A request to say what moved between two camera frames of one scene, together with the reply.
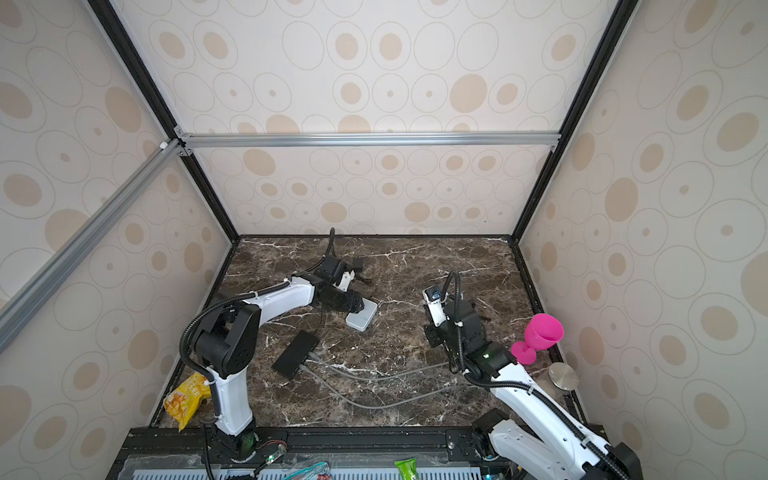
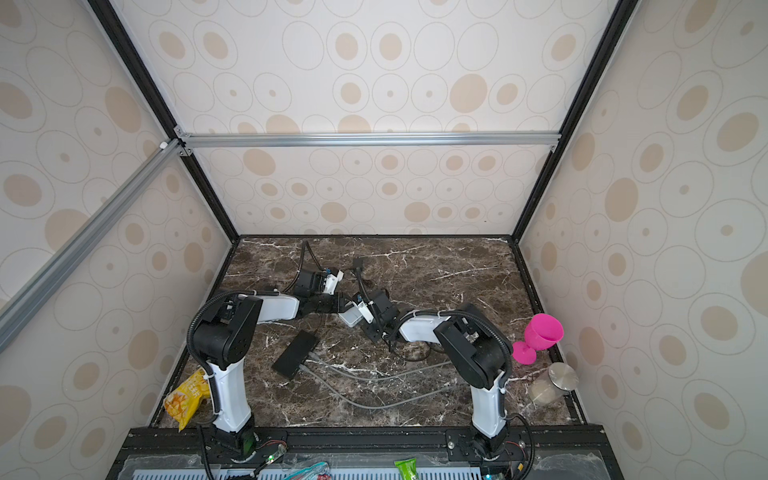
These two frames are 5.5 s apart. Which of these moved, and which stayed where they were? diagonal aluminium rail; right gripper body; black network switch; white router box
Moved: right gripper body
Stayed: white router box; diagonal aluminium rail; black network switch
